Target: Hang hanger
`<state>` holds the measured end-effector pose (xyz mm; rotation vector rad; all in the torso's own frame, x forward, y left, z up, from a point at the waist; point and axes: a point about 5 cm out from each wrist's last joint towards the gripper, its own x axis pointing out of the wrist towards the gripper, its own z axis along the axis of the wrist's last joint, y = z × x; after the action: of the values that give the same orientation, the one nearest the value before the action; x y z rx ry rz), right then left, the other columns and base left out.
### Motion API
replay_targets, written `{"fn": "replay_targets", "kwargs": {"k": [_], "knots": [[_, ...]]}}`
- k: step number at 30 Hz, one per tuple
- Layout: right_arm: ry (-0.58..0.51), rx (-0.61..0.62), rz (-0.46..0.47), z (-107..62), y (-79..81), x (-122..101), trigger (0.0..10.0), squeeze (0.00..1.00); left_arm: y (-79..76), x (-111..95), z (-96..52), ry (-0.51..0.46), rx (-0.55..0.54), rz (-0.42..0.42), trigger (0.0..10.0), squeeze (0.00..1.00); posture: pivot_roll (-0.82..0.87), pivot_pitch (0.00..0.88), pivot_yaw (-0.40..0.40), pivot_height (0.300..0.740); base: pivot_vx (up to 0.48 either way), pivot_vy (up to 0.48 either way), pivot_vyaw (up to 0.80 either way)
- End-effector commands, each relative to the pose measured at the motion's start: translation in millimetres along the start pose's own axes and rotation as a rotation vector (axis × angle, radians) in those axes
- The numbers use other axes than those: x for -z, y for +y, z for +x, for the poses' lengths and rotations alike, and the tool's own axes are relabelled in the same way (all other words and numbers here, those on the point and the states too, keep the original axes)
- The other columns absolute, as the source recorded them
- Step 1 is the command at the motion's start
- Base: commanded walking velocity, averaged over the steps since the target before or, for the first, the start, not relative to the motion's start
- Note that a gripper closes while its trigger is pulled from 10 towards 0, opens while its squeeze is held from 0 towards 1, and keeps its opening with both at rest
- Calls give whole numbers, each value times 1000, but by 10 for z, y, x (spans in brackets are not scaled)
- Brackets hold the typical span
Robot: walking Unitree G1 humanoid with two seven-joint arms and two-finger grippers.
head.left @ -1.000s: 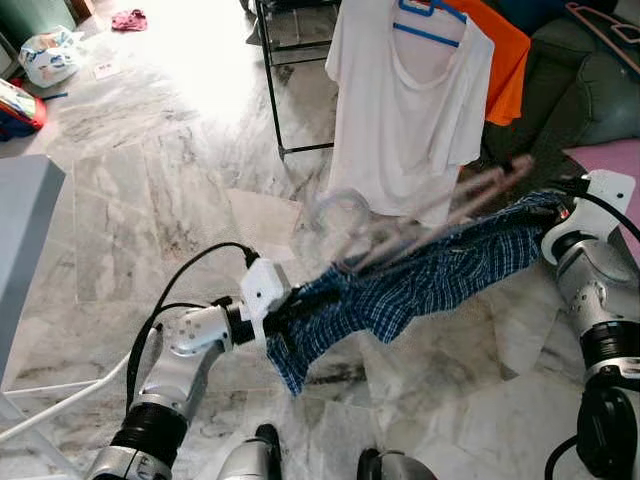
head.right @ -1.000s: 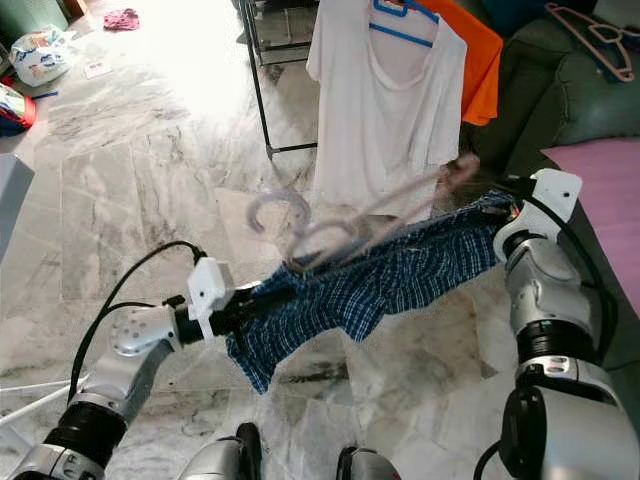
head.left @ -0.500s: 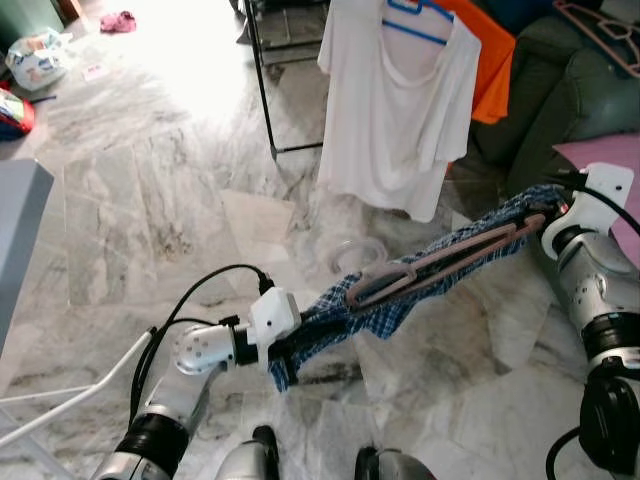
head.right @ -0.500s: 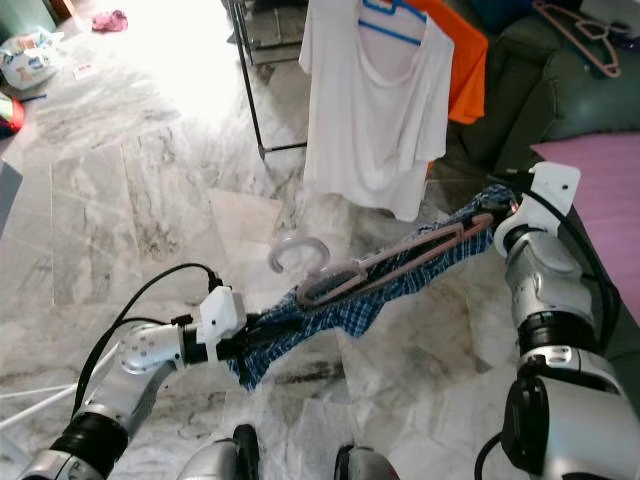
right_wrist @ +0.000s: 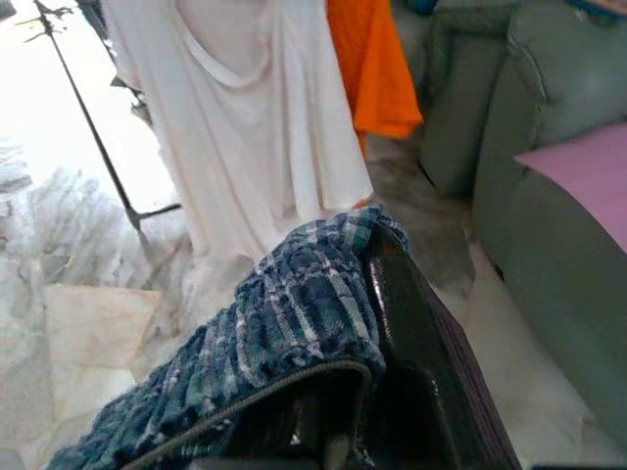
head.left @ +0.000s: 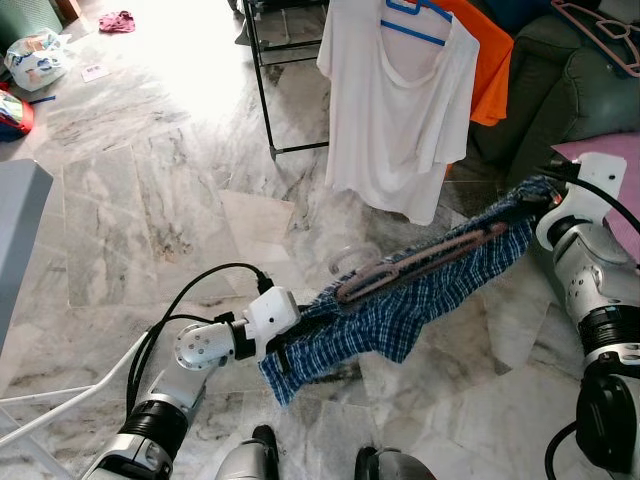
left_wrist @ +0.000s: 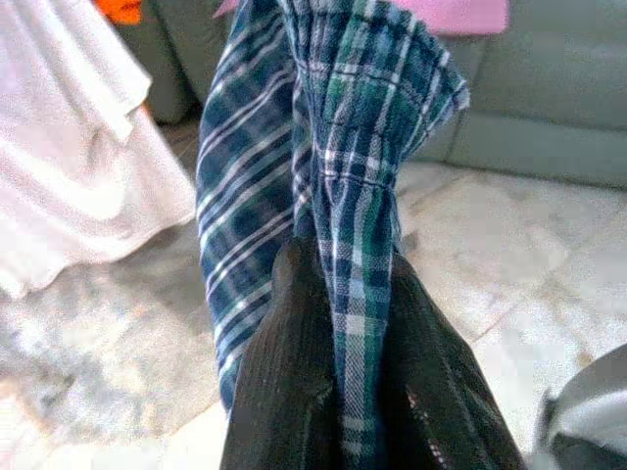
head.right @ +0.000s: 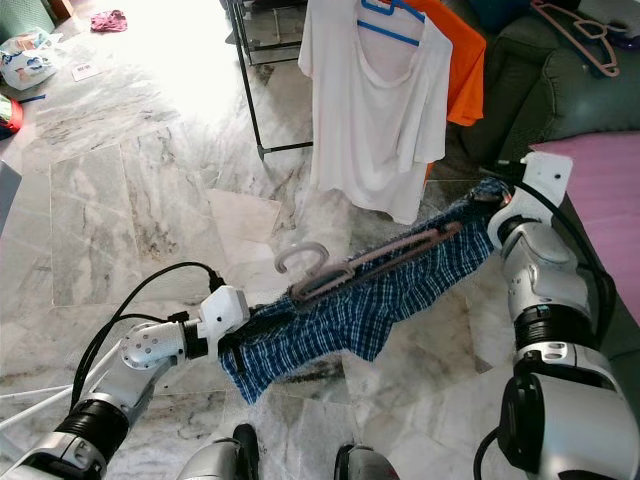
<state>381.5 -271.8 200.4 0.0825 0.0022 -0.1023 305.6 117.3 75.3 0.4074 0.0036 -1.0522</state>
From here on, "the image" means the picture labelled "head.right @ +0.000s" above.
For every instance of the blue plaid shorts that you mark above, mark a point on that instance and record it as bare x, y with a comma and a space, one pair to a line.
360, 320

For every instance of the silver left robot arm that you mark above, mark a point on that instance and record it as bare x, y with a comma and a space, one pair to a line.
150, 345

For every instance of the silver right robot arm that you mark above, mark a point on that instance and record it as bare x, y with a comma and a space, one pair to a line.
545, 280

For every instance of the dusty pink hanger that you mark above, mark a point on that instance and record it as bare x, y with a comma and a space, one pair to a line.
608, 65

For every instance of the blue plastic hanger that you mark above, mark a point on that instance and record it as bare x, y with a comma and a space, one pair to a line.
390, 35

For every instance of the mauve cushion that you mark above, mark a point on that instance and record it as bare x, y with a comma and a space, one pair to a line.
600, 190

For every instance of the dark green sofa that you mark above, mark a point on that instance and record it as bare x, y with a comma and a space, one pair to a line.
540, 100

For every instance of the silver left robot leg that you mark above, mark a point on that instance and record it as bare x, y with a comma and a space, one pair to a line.
215, 460

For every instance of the silver robot leg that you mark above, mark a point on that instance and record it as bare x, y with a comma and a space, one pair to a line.
215, 460
375, 468

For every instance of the red children's backpack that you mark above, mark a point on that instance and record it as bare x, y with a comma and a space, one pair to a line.
8, 115

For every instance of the orange shirt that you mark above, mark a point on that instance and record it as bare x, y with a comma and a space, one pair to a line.
460, 70

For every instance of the white shirt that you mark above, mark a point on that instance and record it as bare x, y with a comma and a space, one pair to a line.
370, 130

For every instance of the blue pen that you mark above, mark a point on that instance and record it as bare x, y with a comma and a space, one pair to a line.
34, 98

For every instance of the white blue plastic bag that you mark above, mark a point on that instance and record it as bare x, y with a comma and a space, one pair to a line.
30, 62

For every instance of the silver right robot leg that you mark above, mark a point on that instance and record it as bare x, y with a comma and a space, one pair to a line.
375, 468

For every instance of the green woven cabinet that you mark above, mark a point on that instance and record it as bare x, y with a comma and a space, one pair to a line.
22, 15

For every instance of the white paper label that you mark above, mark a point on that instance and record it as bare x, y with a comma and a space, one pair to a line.
87, 72

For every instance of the black metal clothes rack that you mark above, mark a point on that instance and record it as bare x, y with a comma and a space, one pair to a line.
248, 90

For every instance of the crumpled pink cloth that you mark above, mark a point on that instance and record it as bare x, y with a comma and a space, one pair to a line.
110, 21

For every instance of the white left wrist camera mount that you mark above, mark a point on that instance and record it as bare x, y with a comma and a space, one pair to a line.
225, 312

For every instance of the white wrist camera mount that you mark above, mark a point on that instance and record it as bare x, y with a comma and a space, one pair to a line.
550, 175
225, 312

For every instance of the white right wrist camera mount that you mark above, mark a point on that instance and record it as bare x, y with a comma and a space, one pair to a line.
550, 175

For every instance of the white tube frame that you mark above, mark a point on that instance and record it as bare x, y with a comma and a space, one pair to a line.
50, 400

